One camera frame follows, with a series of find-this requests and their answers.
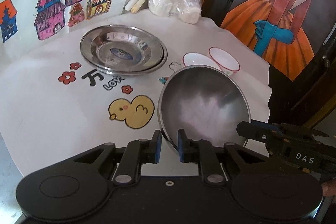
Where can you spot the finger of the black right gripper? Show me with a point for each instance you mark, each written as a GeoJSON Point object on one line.
{"type": "Point", "coordinates": [270, 133]}

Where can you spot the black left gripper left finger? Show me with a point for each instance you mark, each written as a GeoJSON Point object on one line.
{"type": "Point", "coordinates": [131, 158]}

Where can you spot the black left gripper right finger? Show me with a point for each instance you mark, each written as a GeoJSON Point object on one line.
{"type": "Point", "coordinates": [202, 153]}

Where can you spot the small steel bowl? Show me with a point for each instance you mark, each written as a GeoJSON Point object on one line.
{"type": "Point", "coordinates": [205, 103]}

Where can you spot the white bowl red rim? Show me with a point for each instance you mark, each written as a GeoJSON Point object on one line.
{"type": "Point", "coordinates": [228, 64]}
{"type": "Point", "coordinates": [193, 58]}

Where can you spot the person's right hand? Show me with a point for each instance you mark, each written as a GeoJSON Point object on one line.
{"type": "Point", "coordinates": [329, 188]}

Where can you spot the white printed table cloth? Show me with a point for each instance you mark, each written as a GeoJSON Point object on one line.
{"type": "Point", "coordinates": [54, 105]}

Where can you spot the steel plate with sticker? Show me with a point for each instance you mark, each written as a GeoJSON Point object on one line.
{"type": "Point", "coordinates": [126, 58]}

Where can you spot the orange dress lady painting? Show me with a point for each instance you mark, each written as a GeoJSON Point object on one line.
{"type": "Point", "coordinates": [285, 33]}

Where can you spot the beige rolled stick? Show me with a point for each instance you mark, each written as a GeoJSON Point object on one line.
{"type": "Point", "coordinates": [137, 6]}

